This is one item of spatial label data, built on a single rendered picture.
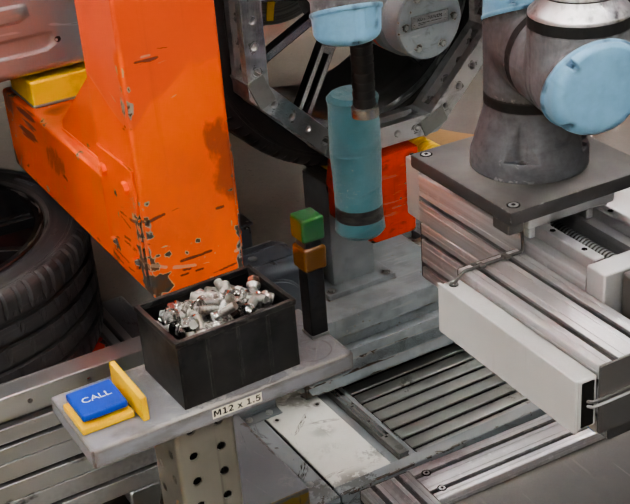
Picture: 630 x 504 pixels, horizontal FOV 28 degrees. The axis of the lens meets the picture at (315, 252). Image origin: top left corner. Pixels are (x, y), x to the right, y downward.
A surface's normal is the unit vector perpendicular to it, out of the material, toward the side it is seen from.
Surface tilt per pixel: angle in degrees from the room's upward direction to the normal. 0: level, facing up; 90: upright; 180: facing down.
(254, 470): 0
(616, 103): 98
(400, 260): 0
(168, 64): 90
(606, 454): 0
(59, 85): 90
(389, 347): 90
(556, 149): 73
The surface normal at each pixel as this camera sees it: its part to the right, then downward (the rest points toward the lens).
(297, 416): -0.07, -0.88
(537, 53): -0.85, 0.29
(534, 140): -0.07, 0.18
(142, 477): 0.50, 0.37
